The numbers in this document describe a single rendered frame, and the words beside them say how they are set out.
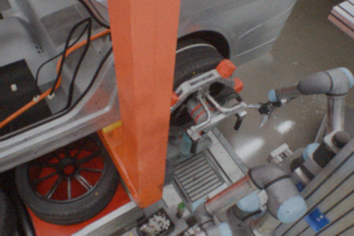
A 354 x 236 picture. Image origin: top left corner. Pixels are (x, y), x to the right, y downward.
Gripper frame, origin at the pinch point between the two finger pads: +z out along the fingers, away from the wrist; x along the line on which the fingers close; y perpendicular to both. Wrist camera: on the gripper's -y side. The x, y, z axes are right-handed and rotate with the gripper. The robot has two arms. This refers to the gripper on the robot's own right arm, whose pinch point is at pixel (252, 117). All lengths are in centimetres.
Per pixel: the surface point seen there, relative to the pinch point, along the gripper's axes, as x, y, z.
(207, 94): -25.9, 12.2, 22.8
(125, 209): 8, -34, 97
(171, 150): -11, -64, 44
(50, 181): -36, -59, 131
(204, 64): -41, 23, 19
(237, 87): -21.8, -3.0, -4.1
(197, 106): -23.5, 3.1, 29.3
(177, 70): -46, 22, 34
